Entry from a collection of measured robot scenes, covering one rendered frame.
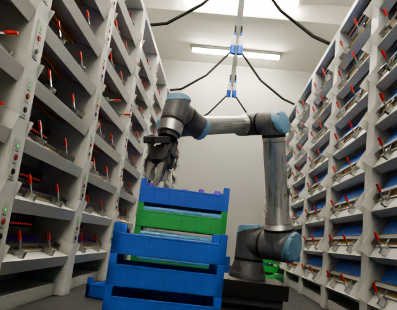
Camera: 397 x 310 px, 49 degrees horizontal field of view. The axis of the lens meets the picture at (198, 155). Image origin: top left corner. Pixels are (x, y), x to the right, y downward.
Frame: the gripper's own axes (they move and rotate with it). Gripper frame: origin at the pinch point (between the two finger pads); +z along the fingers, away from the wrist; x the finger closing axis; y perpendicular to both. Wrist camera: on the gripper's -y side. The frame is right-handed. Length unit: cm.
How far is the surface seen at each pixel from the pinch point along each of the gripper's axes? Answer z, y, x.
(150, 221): 13.2, 1.7, -2.9
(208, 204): 3.1, 8.6, -19.0
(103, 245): 3, 92, 83
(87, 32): -62, -12, 44
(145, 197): 6.0, -1.6, -0.6
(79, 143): -25, 18, 56
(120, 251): 29.3, -23.3, -12.9
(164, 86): -175, 178, 138
